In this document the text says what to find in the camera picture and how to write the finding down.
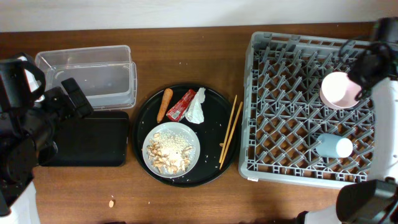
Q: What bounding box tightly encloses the pink bowl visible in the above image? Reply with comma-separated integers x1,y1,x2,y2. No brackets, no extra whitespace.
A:
319,72,361,110

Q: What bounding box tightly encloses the light blue cup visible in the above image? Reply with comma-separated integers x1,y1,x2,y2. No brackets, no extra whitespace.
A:
315,133,353,158

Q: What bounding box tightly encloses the wooden chopstick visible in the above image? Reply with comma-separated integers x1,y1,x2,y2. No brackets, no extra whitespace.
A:
219,95,237,164
220,101,243,169

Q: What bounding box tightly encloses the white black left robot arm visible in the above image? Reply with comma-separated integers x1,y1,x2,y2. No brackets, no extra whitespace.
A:
1,53,93,223

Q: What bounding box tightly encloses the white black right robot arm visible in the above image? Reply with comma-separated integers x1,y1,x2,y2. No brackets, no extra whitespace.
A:
292,17,397,223

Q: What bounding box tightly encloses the grey dishwasher rack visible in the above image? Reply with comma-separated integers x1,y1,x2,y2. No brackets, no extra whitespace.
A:
238,32,376,189

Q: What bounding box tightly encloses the crumpled white tissue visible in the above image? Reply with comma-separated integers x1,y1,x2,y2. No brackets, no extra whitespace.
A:
185,87,206,124

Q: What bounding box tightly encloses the round black tray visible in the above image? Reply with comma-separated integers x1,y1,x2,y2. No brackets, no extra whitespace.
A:
131,88,241,187

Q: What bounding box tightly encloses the red snack wrapper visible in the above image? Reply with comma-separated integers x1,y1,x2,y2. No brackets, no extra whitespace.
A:
166,89,196,122

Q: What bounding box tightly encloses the orange carrot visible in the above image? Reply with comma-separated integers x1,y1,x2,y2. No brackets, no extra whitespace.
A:
157,88,173,123

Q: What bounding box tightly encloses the grey plate with food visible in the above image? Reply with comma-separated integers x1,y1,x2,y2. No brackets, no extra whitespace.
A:
142,122,201,179

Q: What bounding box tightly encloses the clear plastic bin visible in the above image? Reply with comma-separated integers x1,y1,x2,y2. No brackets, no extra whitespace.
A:
35,45,137,111

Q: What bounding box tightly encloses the black rectangular bin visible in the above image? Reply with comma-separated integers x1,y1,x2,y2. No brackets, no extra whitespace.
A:
40,111,129,167

